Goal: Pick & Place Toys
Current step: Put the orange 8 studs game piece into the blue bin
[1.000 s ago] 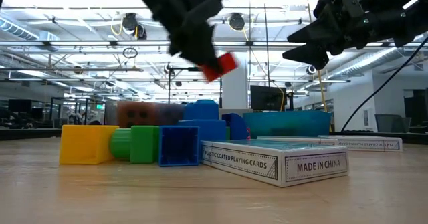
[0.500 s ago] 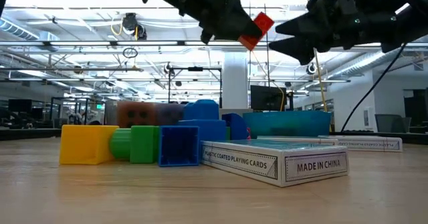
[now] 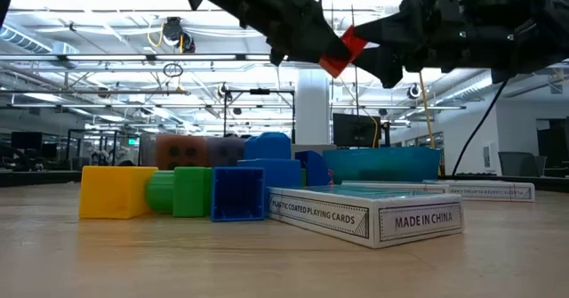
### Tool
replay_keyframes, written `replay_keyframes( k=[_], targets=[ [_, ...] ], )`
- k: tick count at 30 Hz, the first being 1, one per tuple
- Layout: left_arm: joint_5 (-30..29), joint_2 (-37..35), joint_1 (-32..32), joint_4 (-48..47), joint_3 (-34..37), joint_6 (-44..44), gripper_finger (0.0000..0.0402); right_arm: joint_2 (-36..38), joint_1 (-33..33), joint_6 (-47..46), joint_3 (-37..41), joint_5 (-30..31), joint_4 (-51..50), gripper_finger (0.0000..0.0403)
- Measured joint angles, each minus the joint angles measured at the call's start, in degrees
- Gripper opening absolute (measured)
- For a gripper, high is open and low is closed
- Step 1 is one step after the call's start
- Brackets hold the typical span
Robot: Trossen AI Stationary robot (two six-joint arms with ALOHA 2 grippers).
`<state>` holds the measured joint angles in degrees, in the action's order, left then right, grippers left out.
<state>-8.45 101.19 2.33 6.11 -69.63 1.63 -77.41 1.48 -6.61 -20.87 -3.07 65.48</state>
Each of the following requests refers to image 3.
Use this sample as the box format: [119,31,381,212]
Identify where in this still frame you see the white building column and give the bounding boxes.
[295,68,331,146]

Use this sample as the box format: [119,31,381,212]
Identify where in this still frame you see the blue square plastic block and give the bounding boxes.
[210,165,268,223]

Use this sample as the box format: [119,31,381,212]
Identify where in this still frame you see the green stepped plastic block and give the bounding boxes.
[145,166,213,219]

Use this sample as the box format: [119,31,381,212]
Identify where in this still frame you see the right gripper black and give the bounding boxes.
[353,0,521,89]

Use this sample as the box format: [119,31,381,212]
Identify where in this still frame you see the red plastic block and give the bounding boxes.
[318,24,370,79]

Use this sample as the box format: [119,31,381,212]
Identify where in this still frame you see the blue block round stud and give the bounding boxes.
[236,132,304,190]

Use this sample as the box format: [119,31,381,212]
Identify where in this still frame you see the black camera gantry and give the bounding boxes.
[223,88,297,144]

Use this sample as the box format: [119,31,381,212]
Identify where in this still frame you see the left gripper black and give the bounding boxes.
[162,0,352,67]

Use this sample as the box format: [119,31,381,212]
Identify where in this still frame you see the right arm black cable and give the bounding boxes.
[451,79,510,177]

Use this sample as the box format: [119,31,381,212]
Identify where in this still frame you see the yellow square plastic block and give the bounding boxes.
[78,165,159,221]

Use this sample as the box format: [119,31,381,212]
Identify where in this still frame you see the teal plastic bin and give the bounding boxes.
[323,146,442,184]

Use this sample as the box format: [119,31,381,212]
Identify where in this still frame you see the black ceiling cable reel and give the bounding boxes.
[162,16,196,55]

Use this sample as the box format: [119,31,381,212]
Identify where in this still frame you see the yellow extension cable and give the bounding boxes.
[417,70,441,150]

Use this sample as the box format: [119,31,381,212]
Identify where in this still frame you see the black monitor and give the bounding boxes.
[332,113,382,149]

